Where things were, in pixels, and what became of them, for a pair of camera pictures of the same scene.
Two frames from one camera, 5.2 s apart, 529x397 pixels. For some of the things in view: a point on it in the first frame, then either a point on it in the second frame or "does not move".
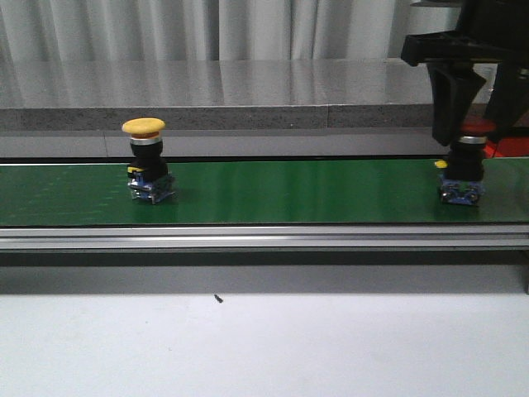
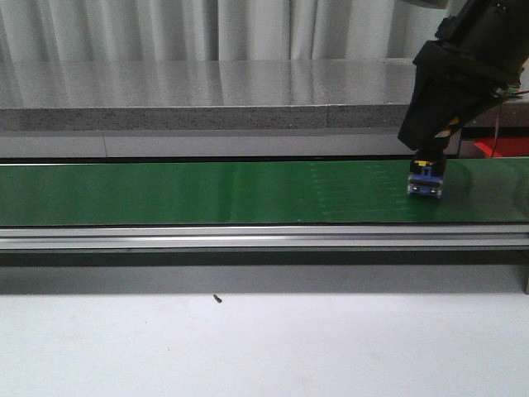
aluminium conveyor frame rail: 265,237 does not move
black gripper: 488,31 to 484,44
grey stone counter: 216,95 does not move
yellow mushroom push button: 147,173 to 426,179
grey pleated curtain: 46,31 does not move
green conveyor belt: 261,193 does not move
